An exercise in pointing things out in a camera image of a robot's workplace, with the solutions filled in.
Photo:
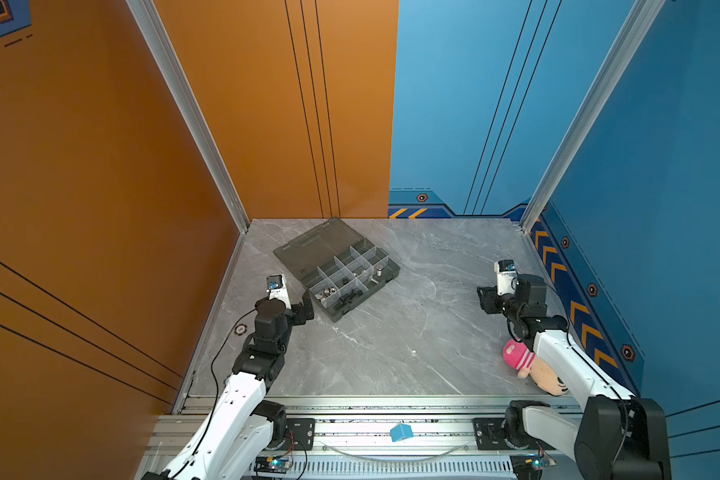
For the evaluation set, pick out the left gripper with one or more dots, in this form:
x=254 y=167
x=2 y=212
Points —
x=298 y=317

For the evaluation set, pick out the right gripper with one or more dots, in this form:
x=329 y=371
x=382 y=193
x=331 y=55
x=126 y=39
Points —
x=488 y=298

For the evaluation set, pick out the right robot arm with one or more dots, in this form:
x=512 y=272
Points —
x=582 y=384

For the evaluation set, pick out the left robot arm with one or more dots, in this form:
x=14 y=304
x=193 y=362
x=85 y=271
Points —
x=242 y=422

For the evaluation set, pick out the grey plastic organizer box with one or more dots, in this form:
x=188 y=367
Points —
x=338 y=266

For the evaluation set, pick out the plush doll toy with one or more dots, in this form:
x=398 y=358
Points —
x=527 y=364

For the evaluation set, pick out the left circuit board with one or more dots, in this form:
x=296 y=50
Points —
x=271 y=467

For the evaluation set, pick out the circuit board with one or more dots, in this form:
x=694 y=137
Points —
x=271 y=467
x=530 y=467

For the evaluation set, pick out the right circuit board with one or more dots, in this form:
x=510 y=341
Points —
x=530 y=467

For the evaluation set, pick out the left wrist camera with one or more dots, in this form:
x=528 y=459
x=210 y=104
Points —
x=276 y=287

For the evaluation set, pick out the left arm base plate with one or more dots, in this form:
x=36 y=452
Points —
x=299 y=432

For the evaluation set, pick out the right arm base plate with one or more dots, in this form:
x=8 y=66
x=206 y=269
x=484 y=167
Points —
x=490 y=434

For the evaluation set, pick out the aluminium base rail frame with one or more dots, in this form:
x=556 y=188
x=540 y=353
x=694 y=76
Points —
x=352 y=438

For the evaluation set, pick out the blue block on rail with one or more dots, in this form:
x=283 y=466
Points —
x=401 y=432

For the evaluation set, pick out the right aluminium corner post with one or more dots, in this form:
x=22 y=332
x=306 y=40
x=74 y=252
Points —
x=628 y=40

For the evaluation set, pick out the aluminium corner post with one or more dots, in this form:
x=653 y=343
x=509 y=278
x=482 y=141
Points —
x=628 y=40
x=152 y=29

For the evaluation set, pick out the left aluminium corner post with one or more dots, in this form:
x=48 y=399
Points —
x=152 y=29

